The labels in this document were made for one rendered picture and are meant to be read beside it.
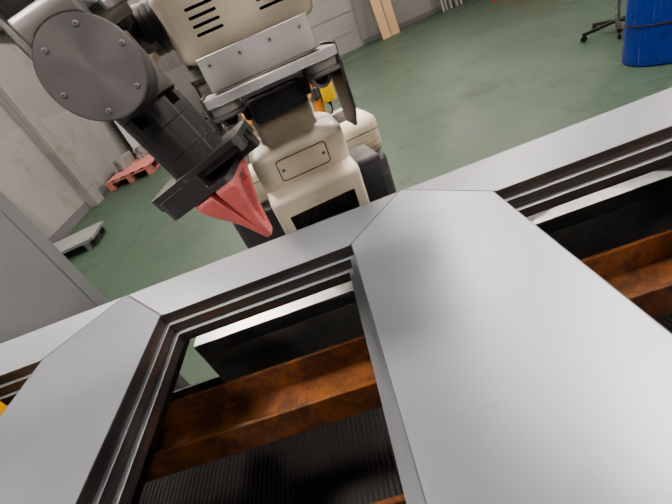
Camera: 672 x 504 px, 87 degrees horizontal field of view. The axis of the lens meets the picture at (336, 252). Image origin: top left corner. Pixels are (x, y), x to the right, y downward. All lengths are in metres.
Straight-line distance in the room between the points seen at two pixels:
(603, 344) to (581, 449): 0.07
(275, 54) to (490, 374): 0.66
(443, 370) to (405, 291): 0.09
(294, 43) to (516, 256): 0.58
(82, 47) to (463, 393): 0.31
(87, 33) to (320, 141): 0.62
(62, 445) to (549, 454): 0.41
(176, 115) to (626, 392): 0.37
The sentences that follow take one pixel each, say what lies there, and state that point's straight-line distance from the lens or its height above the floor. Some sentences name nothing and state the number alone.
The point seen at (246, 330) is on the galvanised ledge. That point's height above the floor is 0.67.
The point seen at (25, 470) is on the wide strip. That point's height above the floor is 0.86.
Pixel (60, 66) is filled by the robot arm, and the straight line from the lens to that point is 0.27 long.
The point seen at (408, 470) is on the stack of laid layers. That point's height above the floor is 0.84.
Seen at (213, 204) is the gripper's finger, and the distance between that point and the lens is 0.34.
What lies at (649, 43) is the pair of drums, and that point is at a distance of 3.57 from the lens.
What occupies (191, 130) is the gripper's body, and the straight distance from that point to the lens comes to 0.34.
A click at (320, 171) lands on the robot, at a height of 0.80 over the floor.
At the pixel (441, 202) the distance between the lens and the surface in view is 0.46.
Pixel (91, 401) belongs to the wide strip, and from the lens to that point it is 0.48.
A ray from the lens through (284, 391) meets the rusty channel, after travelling 0.56.
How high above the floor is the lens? 1.09
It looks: 32 degrees down
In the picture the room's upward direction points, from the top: 24 degrees counter-clockwise
